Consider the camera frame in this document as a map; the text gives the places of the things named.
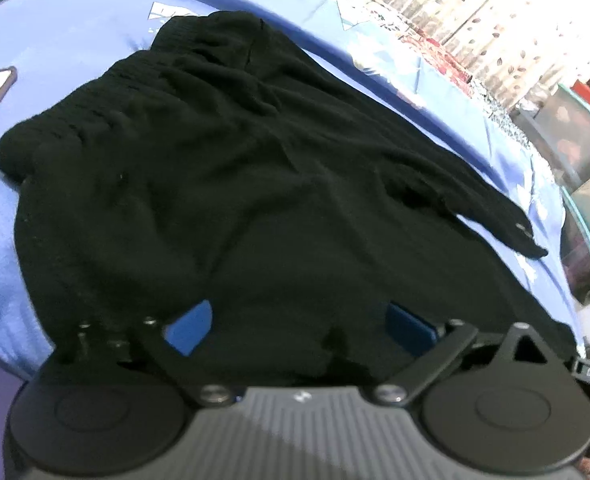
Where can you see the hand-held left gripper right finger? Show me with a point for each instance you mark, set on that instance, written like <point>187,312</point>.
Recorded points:
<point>406,327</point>

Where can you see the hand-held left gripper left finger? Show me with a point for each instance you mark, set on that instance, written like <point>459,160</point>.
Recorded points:
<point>191,327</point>

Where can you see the black pants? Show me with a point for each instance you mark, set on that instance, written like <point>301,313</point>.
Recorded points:
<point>255,200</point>

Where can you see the teal framed rack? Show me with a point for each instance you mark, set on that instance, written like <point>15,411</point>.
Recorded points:
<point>582,175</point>

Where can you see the blue patterned bedsheet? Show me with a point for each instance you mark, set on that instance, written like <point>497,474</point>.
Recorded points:
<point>75,45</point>

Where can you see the red floral quilt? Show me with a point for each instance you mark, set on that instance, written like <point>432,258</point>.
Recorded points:
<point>375,5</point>

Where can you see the floral curtain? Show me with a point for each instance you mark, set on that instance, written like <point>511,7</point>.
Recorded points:
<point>505,15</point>

